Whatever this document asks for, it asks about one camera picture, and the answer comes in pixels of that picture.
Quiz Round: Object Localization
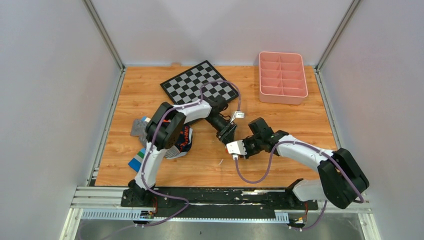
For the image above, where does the white slotted cable duct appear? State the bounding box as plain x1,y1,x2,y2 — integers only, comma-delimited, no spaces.
80,209,290,224

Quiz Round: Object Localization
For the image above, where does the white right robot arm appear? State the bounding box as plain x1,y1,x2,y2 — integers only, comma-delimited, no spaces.
242,117,370,209

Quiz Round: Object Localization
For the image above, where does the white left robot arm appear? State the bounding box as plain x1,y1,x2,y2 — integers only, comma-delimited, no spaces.
121,98,237,207

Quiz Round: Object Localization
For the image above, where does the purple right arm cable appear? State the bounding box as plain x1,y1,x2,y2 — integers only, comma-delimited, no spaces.
233,140,365,231

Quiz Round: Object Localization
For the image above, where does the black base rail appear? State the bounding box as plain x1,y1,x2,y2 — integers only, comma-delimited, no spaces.
123,186,318,218

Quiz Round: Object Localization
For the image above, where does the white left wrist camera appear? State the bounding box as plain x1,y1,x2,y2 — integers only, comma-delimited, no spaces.
230,111,245,122

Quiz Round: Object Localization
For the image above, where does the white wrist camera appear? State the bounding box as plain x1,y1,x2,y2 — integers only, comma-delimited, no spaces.
230,111,245,122
226,140,247,156

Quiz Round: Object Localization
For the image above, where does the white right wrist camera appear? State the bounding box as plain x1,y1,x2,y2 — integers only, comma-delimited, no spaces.
226,140,247,156

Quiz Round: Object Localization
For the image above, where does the grey striped underwear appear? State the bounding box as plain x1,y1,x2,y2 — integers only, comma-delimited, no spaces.
130,117,182,159

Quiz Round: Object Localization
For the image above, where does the black white checkerboard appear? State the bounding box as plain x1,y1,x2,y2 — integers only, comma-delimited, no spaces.
160,60,239,105

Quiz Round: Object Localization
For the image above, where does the pink compartment tray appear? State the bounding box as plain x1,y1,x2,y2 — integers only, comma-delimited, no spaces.
258,51,309,105

